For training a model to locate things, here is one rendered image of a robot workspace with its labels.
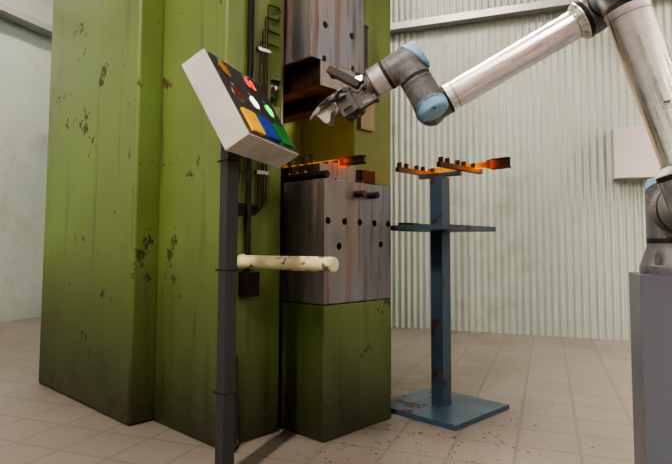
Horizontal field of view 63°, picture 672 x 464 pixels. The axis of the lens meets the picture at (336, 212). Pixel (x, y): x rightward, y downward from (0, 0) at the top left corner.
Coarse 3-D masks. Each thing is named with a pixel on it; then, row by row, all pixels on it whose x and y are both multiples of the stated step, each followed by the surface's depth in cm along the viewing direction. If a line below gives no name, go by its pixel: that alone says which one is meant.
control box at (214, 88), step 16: (192, 64) 147; (208, 64) 145; (224, 64) 154; (192, 80) 147; (208, 80) 145; (224, 80) 146; (240, 80) 160; (208, 96) 145; (224, 96) 143; (256, 96) 166; (208, 112) 145; (224, 112) 143; (240, 112) 144; (256, 112) 156; (224, 128) 143; (240, 128) 141; (224, 144) 142; (240, 144) 143; (256, 144) 149; (272, 144) 154; (256, 160) 159; (272, 160) 165; (288, 160) 172
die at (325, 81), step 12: (288, 72) 215; (300, 72) 210; (312, 72) 206; (324, 72) 204; (348, 72) 214; (288, 84) 215; (300, 84) 210; (312, 84) 205; (324, 84) 204; (336, 84) 209; (288, 96) 218; (300, 96) 218; (324, 96) 218
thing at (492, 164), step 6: (486, 162) 230; (492, 162) 230; (498, 162) 228; (504, 162) 226; (438, 168) 249; (444, 168) 246; (480, 168) 236; (492, 168) 229; (498, 168) 228; (504, 168) 228
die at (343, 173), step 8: (288, 168) 212; (296, 168) 209; (304, 168) 206; (312, 168) 203; (320, 168) 201; (328, 168) 204; (336, 168) 207; (344, 168) 210; (352, 168) 214; (336, 176) 207; (344, 176) 210; (352, 176) 213
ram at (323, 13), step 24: (288, 0) 210; (312, 0) 201; (336, 0) 211; (360, 0) 221; (288, 24) 209; (312, 24) 201; (336, 24) 210; (360, 24) 221; (288, 48) 208; (312, 48) 200; (336, 48) 210; (360, 48) 220; (360, 72) 219
